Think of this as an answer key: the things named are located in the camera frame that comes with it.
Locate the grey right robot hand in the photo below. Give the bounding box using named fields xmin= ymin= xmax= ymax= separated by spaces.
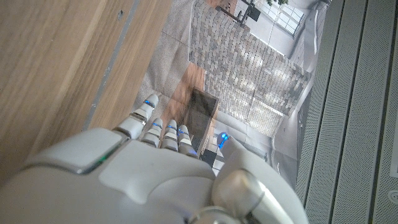
xmin=0 ymin=93 xmax=310 ymax=224

